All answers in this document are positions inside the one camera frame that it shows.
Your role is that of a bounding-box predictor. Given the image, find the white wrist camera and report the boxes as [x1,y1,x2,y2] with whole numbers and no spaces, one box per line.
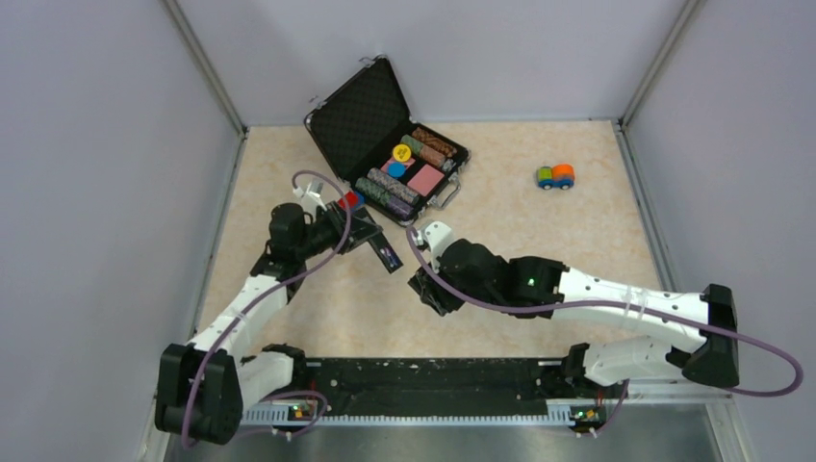
[293,179,326,217]
[411,221,455,272]

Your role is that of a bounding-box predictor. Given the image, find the purple battery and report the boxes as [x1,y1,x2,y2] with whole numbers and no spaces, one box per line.
[381,248,400,269]

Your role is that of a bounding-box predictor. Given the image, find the blue round chip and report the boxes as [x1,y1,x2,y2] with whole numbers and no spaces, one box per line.
[386,162,406,178]

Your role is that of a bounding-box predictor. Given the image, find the open black chip case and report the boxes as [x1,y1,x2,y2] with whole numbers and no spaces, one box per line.
[304,55,471,226]

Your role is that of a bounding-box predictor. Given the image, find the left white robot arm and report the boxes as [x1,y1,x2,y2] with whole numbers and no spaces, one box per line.
[154,201,385,445]

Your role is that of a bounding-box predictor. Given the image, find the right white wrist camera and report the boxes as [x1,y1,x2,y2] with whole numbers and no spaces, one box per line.
[411,221,455,272]

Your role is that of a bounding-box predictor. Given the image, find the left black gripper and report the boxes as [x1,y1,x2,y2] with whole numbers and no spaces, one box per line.
[296,200,383,260]

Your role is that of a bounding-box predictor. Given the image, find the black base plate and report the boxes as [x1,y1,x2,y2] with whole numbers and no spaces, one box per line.
[246,356,626,421]

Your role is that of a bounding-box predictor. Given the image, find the pink card deck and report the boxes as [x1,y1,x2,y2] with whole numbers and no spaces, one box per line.
[406,165,445,197]

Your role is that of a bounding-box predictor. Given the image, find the colourful block toy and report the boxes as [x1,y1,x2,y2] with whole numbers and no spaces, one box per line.
[337,191,365,212]

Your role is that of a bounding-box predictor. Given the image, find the black remote control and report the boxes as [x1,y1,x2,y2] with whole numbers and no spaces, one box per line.
[369,233,403,274]

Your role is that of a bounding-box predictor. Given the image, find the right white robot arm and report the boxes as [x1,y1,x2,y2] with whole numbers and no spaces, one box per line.
[409,238,740,397]

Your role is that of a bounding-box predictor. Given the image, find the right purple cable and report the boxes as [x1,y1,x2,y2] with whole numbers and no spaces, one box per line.
[405,224,804,438]

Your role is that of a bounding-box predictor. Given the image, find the yellow round chip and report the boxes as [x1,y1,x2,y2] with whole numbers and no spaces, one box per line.
[392,143,412,163]

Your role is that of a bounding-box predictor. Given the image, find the colourful toy car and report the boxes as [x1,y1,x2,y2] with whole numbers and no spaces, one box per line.
[536,164,575,191]

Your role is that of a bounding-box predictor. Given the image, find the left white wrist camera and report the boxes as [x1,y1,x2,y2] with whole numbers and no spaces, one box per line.
[293,179,326,217]

